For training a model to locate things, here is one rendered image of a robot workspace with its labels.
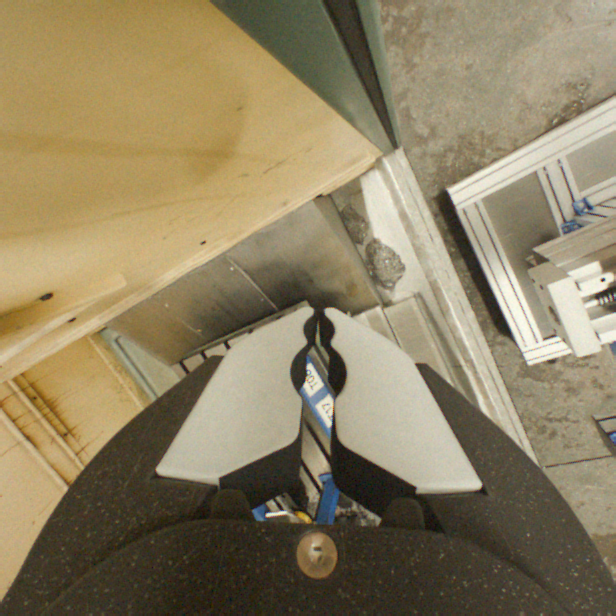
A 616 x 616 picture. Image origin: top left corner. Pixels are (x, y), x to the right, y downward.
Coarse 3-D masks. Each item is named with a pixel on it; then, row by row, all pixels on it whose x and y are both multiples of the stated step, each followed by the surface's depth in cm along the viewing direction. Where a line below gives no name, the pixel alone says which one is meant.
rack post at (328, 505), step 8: (320, 480) 107; (328, 480) 104; (328, 488) 101; (336, 488) 101; (328, 496) 98; (336, 496) 99; (328, 504) 96; (336, 504) 97; (320, 512) 94; (328, 512) 93; (320, 520) 92; (328, 520) 91
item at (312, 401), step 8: (320, 376) 91; (304, 392) 88; (320, 392) 90; (328, 392) 92; (312, 400) 89; (320, 400) 90; (312, 408) 89; (320, 416) 90; (320, 424) 91; (328, 432) 91
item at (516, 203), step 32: (576, 128) 109; (608, 128) 106; (512, 160) 116; (544, 160) 113; (576, 160) 112; (608, 160) 110; (448, 192) 125; (480, 192) 123; (512, 192) 121; (544, 192) 117; (576, 192) 114; (608, 192) 112; (480, 224) 126; (512, 224) 125; (544, 224) 122; (480, 256) 130; (512, 256) 129; (512, 288) 133; (512, 320) 136; (544, 320) 135; (544, 352) 138
